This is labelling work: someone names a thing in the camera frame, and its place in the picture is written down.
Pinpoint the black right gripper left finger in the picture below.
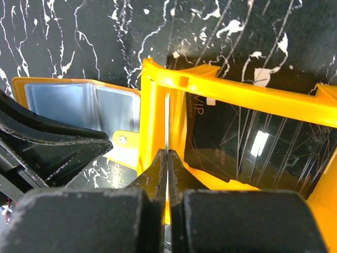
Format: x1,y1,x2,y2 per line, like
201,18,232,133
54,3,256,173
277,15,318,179
1,149,167,252

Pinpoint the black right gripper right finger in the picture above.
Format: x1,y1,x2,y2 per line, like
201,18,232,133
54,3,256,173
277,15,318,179
167,150,328,252

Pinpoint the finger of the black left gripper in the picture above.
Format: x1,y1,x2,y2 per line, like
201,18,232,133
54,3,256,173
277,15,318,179
1,92,113,189

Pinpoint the orange leather card holder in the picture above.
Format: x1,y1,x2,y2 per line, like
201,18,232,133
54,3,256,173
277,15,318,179
12,77,141,169

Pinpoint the black credit cards stack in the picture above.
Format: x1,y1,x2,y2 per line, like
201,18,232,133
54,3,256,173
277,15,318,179
184,93,336,198

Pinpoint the small yellow plastic bin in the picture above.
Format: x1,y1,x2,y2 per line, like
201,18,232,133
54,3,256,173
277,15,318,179
136,59,336,252

